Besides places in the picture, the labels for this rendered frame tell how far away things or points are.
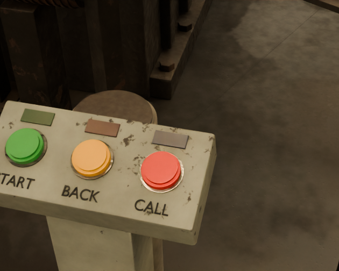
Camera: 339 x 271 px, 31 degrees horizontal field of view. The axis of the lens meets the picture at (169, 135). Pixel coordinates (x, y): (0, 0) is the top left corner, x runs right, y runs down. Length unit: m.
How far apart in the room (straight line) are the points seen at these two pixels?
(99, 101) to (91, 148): 0.21
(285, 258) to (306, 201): 0.17
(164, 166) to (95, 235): 0.12
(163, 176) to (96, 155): 0.07
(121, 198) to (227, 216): 0.77
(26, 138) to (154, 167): 0.14
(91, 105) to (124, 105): 0.04
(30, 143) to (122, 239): 0.14
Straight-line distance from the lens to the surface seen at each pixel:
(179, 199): 0.61
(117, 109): 0.83
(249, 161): 1.49
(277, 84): 1.73
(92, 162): 0.63
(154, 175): 0.61
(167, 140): 0.64
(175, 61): 1.68
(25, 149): 0.66
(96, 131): 0.66
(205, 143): 0.64
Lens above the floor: 1.05
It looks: 43 degrees down
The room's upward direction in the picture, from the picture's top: 1 degrees counter-clockwise
